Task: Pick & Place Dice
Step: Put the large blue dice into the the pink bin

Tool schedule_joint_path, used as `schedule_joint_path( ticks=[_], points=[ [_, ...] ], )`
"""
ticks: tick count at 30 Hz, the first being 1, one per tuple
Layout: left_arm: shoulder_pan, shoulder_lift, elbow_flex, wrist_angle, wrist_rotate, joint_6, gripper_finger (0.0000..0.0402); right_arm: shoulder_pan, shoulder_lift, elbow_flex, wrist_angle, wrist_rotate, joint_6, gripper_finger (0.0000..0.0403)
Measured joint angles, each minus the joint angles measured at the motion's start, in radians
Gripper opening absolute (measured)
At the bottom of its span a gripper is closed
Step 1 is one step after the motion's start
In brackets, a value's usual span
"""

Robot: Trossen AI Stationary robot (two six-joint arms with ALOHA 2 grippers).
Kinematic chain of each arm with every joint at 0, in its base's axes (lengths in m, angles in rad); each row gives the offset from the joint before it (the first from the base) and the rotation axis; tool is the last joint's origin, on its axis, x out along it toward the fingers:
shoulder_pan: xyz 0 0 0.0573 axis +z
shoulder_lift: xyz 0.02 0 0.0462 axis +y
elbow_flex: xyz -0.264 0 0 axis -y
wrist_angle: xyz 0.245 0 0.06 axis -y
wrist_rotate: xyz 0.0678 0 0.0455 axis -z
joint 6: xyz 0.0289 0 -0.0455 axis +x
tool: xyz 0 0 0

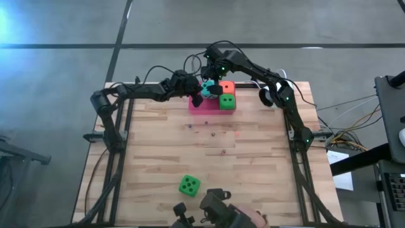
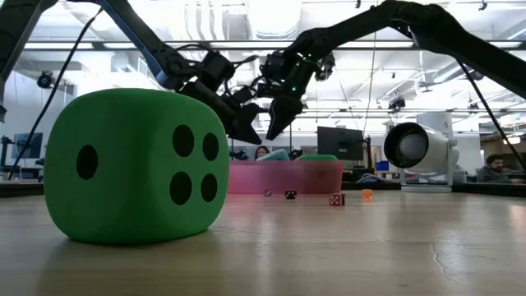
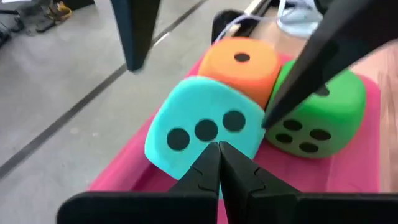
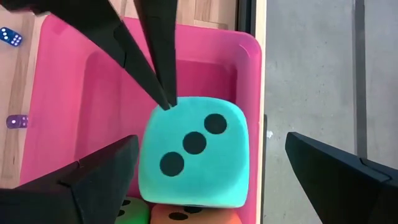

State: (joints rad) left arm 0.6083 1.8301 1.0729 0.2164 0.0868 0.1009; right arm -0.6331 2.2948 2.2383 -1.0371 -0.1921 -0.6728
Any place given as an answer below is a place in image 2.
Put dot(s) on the small orange die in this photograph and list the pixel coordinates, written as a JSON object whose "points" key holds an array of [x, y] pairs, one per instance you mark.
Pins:
{"points": [[367, 195]]}

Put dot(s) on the translucent pink plastic tray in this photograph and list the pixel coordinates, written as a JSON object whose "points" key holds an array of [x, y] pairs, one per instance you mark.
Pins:
{"points": [[263, 178]]}

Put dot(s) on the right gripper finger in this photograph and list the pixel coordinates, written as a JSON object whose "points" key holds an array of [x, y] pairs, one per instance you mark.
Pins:
{"points": [[285, 113]]}

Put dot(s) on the blue wall screen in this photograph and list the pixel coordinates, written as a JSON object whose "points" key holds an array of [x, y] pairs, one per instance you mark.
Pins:
{"points": [[26, 146]]}

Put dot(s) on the small purple die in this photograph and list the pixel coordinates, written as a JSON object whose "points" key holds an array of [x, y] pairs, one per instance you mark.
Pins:
{"points": [[268, 192]]}

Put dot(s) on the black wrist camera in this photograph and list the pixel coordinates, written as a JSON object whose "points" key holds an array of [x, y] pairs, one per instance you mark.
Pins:
{"points": [[269, 90], [242, 94]]}

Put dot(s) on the turquoise foam die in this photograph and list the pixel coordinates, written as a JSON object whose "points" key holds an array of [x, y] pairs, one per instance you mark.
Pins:
{"points": [[275, 156]]}

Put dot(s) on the white camera on table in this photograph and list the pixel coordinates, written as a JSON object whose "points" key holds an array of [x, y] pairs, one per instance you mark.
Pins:
{"points": [[435, 152]]}

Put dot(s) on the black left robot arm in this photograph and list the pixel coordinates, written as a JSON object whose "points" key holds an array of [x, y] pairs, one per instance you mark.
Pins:
{"points": [[135, 37]]}

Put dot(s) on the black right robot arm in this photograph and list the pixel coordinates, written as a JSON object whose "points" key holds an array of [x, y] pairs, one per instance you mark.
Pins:
{"points": [[361, 24]]}

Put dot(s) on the black computer monitor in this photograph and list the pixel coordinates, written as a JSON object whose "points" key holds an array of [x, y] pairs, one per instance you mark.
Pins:
{"points": [[341, 144]]}

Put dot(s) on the blue box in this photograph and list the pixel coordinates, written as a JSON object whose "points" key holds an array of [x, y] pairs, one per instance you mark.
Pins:
{"points": [[381, 166]]}

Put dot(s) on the small red die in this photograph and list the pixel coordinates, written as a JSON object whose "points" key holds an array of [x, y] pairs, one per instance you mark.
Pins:
{"points": [[337, 200]]}

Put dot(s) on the green foam die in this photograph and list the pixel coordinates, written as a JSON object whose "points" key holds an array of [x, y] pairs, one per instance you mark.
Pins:
{"points": [[123, 123], [318, 158]]}

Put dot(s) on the black ceiling camera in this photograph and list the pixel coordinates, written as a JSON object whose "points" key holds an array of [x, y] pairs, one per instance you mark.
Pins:
{"points": [[45, 80], [397, 103], [326, 67], [476, 76]]}

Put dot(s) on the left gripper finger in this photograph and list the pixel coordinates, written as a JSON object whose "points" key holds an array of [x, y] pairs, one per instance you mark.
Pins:
{"points": [[240, 129], [251, 115]]}

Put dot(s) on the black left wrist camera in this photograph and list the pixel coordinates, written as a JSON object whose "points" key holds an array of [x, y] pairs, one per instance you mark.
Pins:
{"points": [[242, 94]]}

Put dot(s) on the person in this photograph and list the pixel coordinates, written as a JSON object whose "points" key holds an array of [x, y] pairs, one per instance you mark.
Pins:
{"points": [[491, 174], [261, 153]]}

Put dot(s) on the small black die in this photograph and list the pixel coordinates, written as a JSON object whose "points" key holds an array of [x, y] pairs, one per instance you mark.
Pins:
{"points": [[290, 195]]}

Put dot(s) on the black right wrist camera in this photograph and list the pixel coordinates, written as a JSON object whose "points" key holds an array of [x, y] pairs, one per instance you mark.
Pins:
{"points": [[269, 90]]}

